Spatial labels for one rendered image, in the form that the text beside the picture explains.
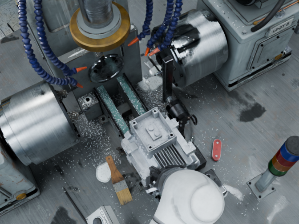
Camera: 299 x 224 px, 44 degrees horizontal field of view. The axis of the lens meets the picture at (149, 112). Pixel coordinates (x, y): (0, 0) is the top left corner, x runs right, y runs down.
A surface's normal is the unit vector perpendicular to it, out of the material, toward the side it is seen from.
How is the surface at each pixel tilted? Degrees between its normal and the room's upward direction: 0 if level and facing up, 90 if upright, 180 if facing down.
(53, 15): 90
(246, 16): 0
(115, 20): 0
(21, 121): 17
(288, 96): 0
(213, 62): 73
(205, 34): 24
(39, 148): 66
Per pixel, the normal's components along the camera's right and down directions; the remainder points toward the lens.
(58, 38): 0.50, 0.76
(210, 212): 0.32, 0.07
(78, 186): -0.04, -0.45
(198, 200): 0.03, -0.18
